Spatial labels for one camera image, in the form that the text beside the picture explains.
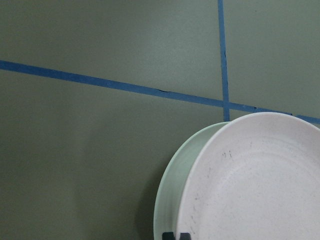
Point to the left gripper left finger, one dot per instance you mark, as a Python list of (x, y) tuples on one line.
[(168, 236)]

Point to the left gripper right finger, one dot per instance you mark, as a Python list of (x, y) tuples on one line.
[(185, 236)]

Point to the pink plate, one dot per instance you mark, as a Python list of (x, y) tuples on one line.
[(257, 178)]

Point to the cream plate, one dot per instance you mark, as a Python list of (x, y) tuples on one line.
[(172, 184)]

